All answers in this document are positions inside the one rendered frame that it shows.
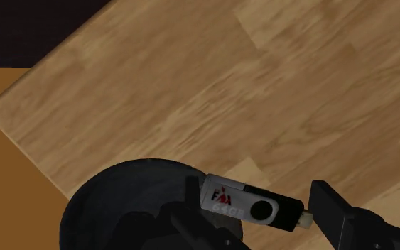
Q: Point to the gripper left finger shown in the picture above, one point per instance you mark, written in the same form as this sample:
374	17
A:
192	221

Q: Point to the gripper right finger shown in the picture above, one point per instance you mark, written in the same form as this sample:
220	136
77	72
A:
338	214

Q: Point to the black and silver USB stick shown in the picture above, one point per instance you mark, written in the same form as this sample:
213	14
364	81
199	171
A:
255	206

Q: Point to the dark round bowl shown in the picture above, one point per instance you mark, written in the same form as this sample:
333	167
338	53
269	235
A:
123	194

